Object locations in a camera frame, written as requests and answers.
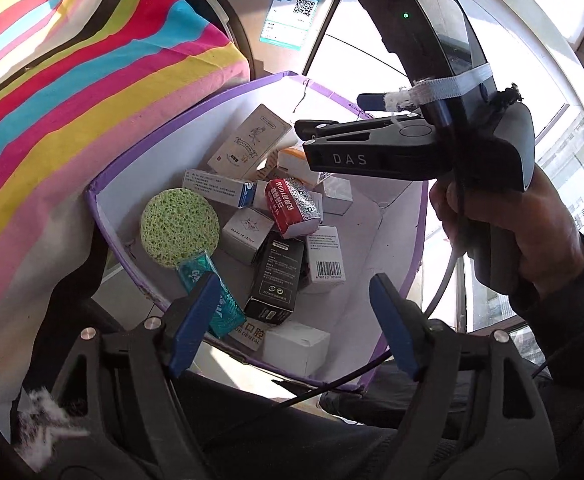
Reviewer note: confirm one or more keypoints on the white blue toothpaste box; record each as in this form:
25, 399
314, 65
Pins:
219, 189

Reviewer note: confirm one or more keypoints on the small white cube box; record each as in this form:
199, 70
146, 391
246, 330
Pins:
337, 195

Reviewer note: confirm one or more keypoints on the beige illustrated box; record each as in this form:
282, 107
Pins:
249, 144

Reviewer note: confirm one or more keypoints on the black phone on gripper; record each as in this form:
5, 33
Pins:
434, 40

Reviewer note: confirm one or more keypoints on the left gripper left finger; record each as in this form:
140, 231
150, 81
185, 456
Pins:
120, 389

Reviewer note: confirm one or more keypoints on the person's right hand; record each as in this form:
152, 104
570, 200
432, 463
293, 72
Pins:
552, 249

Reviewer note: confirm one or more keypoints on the purple white storage box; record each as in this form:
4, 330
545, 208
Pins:
303, 294

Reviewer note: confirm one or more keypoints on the orange white tissue pack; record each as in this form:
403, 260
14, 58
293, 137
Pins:
292, 161

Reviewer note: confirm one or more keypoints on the striped colourful tablecloth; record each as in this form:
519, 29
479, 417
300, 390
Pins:
81, 81

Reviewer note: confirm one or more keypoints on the white dental box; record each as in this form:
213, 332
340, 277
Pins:
250, 334

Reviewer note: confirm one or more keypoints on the white barcode box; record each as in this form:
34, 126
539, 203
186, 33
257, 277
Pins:
325, 265

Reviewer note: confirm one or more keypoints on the green round sponge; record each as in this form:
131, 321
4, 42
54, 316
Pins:
176, 225

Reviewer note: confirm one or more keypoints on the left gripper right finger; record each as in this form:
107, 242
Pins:
506, 433

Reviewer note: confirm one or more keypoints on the red white tissue pack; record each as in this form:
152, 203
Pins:
295, 212

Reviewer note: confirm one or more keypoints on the black box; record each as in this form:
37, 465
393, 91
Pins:
273, 294

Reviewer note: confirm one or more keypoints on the teal small box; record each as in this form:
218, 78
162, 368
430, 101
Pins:
227, 314

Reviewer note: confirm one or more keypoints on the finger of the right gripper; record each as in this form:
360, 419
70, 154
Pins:
402, 130
372, 101

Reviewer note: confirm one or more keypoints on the white diamond logo box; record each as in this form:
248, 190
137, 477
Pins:
244, 234

